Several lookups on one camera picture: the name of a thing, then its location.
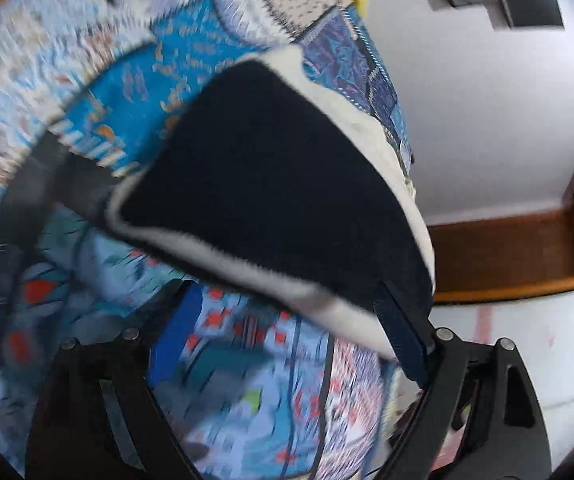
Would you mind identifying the brown wooden wardrobe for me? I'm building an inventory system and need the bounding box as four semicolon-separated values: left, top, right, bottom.
426;149;574;304

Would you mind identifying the white sliding door with hearts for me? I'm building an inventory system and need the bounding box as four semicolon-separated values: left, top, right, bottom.
429;271;574;463

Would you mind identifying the navy and white striped sweater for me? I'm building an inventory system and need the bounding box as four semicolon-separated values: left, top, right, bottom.
104;45;438;361

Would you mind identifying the blue patchwork bed blanket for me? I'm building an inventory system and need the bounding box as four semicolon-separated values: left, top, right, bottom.
0;0;414;480

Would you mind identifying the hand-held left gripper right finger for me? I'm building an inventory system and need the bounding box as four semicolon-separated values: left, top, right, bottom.
364;280;552;480

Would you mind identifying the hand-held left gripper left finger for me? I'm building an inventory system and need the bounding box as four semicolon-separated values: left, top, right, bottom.
24;282;209;480

